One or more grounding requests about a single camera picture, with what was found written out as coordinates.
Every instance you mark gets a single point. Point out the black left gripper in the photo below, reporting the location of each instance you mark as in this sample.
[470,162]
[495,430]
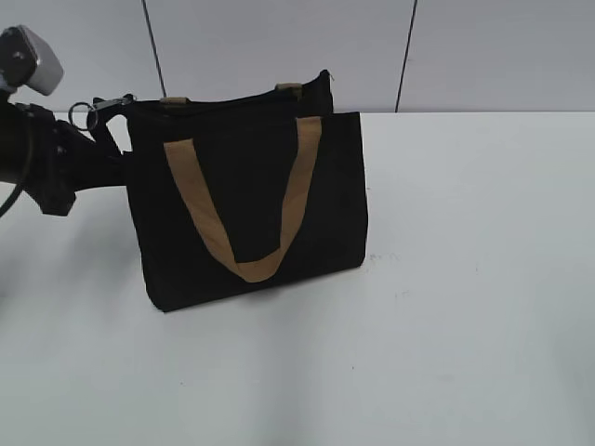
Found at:
[60,161]

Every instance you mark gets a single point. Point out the black canvas tote bag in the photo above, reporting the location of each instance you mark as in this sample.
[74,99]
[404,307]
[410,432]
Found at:
[246,153]

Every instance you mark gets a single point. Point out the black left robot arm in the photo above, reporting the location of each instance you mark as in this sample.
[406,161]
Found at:
[13,144]

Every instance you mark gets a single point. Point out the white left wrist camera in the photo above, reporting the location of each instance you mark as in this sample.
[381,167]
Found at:
[27,59]

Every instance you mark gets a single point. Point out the tan rear bag handle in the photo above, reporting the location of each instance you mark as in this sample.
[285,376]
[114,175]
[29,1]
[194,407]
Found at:
[280,91]

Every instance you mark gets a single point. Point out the tan bag handle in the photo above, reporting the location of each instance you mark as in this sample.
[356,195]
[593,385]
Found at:
[189,178]
[280,91]

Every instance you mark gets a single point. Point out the tan front bag handle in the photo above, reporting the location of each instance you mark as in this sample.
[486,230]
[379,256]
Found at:
[189,178]

